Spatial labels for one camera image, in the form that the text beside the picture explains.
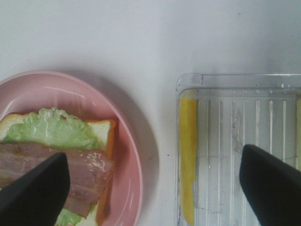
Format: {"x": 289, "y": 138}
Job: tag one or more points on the clear plastic right tray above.
{"x": 234, "y": 110}

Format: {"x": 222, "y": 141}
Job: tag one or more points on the brown bacon strip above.
{"x": 90, "y": 171}

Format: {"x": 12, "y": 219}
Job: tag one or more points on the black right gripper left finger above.
{"x": 37, "y": 197}

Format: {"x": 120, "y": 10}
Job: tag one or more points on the green lettuce leaf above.
{"x": 51, "y": 129}

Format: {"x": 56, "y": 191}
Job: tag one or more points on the toast bread slice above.
{"x": 103, "y": 131}
{"x": 298, "y": 131}

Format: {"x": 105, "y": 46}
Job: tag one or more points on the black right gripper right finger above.
{"x": 272, "y": 187}

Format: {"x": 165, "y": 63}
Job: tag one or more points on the standing toast bread slice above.
{"x": 298, "y": 131}

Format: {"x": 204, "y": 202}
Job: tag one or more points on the yellow cheese slice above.
{"x": 187, "y": 148}

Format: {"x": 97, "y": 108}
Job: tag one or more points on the pink round plate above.
{"x": 30, "y": 91}

